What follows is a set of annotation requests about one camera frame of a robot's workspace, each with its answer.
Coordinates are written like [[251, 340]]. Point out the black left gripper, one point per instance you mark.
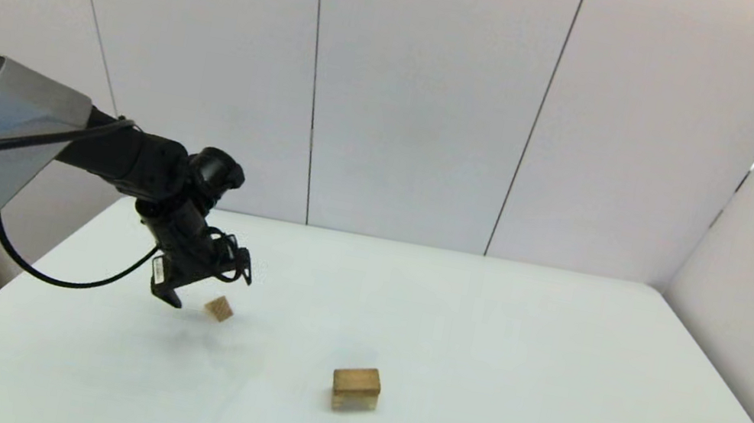
[[191, 252]]

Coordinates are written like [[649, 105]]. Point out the triangular wooden building block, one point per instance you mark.
[[219, 309]]

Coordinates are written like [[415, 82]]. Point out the rectangular wooden building block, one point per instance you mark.
[[357, 378]]

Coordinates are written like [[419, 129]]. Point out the arched wooden building block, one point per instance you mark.
[[355, 403]]

